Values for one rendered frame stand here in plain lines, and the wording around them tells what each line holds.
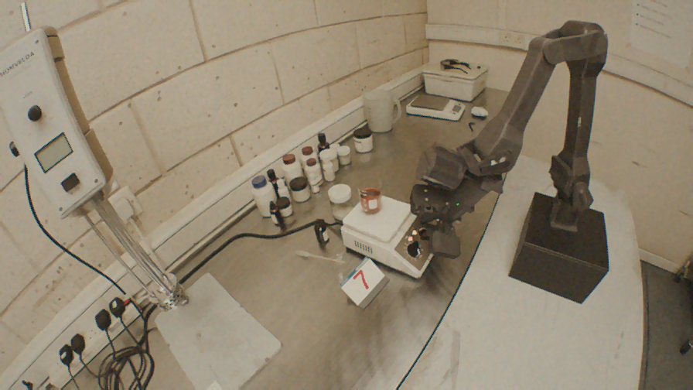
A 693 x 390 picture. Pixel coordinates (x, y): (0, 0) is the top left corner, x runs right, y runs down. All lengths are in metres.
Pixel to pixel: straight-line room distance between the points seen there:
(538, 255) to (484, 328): 0.17
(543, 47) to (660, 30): 1.51
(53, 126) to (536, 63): 0.60
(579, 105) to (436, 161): 0.27
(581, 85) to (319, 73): 0.84
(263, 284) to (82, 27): 0.73
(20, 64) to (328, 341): 0.61
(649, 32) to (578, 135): 1.42
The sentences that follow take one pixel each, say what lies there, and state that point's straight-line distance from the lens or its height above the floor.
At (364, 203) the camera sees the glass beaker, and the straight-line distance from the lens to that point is 0.58.
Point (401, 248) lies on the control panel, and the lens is 0.57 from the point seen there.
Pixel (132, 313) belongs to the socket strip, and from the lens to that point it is 0.81.
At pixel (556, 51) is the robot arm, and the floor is 1.35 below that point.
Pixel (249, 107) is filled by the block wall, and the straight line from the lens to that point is 0.86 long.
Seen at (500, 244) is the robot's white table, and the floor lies 0.90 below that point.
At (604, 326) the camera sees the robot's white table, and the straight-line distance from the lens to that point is 0.70.
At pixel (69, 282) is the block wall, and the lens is 0.86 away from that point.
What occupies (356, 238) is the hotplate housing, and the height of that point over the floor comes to 0.96.
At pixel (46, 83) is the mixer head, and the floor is 1.44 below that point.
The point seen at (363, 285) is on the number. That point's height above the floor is 0.92.
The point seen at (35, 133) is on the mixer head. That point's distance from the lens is 0.35.
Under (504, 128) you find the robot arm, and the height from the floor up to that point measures 1.23.
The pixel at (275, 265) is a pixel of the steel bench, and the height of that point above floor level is 0.90.
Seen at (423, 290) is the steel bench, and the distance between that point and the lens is 0.59.
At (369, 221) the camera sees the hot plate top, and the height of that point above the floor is 0.99.
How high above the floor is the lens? 1.40
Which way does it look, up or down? 38 degrees down
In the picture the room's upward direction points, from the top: 10 degrees counter-clockwise
